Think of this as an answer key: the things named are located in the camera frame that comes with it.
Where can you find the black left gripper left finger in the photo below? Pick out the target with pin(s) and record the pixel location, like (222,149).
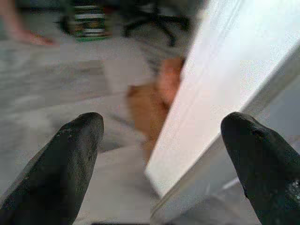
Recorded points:
(47,182)

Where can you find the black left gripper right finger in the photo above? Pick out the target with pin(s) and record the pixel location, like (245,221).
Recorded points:
(267,175)

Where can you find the silver fridge door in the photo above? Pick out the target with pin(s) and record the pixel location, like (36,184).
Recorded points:
(222,58)

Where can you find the flat brown cardboard sheet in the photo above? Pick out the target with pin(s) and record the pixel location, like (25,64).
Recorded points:
(145,110)

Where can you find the barefoot person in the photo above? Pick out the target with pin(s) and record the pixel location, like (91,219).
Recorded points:
(35,39)

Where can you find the green printed carton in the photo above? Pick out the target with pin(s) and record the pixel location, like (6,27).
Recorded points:
(90,23)

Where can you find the black office chair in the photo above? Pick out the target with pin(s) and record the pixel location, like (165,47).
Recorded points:
(164,21)

